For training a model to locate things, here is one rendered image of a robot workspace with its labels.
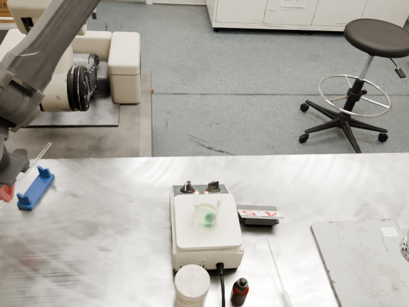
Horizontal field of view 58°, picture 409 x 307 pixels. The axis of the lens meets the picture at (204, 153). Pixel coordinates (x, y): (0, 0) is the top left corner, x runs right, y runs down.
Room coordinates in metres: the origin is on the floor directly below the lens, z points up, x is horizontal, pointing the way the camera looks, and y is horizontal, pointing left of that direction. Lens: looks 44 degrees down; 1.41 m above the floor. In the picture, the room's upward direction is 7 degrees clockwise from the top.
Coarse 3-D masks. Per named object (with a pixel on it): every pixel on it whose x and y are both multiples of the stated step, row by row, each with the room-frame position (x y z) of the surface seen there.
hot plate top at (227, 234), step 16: (176, 208) 0.43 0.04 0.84; (224, 208) 0.45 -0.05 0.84; (176, 224) 0.40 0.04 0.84; (192, 224) 0.40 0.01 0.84; (224, 224) 0.41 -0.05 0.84; (176, 240) 0.36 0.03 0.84; (192, 240) 0.37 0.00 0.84; (208, 240) 0.37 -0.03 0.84; (224, 240) 0.37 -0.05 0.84; (240, 240) 0.38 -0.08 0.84
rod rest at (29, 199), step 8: (40, 168) 0.54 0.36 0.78; (48, 168) 0.54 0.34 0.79; (40, 176) 0.54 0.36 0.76; (48, 176) 0.54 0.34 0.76; (32, 184) 0.51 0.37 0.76; (40, 184) 0.51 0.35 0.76; (48, 184) 0.52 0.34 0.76; (24, 192) 0.49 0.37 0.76; (32, 192) 0.49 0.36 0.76; (40, 192) 0.49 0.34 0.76; (24, 200) 0.46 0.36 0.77; (32, 200) 0.47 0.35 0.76; (24, 208) 0.45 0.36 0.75; (32, 208) 0.45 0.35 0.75
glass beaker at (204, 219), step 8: (200, 192) 0.43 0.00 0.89; (208, 192) 0.44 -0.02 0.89; (216, 192) 0.43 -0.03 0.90; (200, 200) 0.43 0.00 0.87; (208, 200) 0.44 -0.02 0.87; (216, 200) 0.43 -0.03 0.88; (192, 208) 0.41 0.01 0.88; (200, 208) 0.39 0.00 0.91; (216, 208) 0.39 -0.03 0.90; (192, 216) 0.40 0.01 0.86; (200, 216) 0.39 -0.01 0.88; (208, 216) 0.39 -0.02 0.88; (216, 216) 0.40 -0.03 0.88; (200, 224) 0.39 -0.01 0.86; (208, 224) 0.39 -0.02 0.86; (216, 224) 0.40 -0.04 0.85
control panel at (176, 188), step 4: (220, 184) 0.56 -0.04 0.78; (176, 188) 0.52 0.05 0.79; (196, 188) 0.53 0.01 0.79; (220, 188) 0.53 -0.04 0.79; (224, 188) 0.53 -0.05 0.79; (176, 192) 0.50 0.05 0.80; (180, 192) 0.50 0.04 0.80; (192, 192) 0.50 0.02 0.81; (224, 192) 0.51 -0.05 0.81; (228, 192) 0.51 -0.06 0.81
